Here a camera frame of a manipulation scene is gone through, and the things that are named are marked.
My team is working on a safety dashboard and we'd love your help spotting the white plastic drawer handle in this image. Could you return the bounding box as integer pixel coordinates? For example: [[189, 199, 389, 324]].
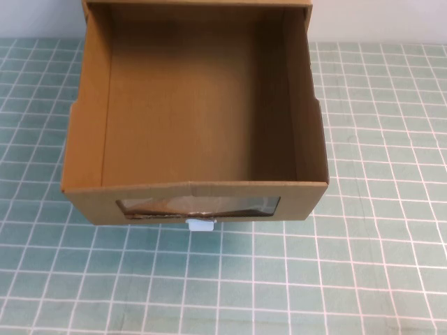
[[186, 218, 217, 232]]

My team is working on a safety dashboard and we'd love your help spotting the cardboard drawer with window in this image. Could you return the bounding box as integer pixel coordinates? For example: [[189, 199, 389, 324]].
[[59, 1, 331, 227]]

